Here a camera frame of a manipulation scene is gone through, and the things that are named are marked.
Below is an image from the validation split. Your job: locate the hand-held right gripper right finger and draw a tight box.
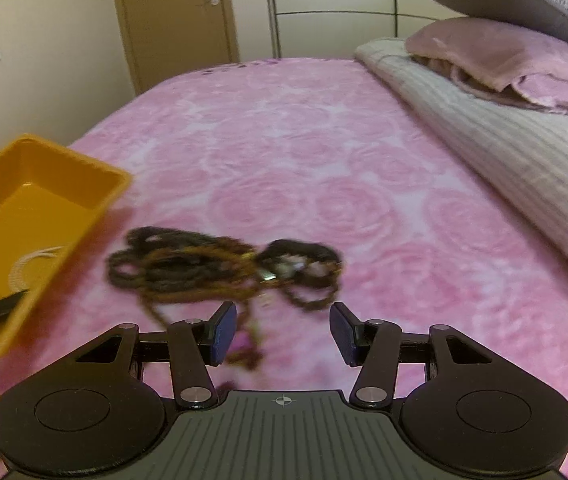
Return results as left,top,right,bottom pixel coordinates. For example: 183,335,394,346
330,302,498,409

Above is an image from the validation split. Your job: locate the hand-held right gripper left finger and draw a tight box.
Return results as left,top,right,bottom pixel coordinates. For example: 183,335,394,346
71,301,238,409

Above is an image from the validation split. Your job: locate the dark wooden bead necklace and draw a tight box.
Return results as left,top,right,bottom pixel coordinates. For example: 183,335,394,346
106,226,345,372

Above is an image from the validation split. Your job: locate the black cord bracelet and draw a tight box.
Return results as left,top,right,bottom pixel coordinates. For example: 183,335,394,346
256,239,343,282

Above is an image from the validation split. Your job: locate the yellow plastic tray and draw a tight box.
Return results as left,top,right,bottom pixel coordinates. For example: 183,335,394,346
0,133,133,359

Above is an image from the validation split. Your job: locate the small black box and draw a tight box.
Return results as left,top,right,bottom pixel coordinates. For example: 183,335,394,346
0,290,30,329

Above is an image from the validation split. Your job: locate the grey striped quilt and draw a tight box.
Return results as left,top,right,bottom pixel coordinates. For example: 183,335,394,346
354,37,568,322

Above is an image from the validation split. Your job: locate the brown wooden door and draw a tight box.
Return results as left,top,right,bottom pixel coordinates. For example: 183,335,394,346
108,0,241,96

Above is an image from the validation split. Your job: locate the pink fleece pillow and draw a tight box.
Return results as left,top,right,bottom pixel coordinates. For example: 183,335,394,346
406,16,568,129

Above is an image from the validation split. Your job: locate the white pearl necklace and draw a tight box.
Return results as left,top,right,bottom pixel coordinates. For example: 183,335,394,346
8,246,68,294

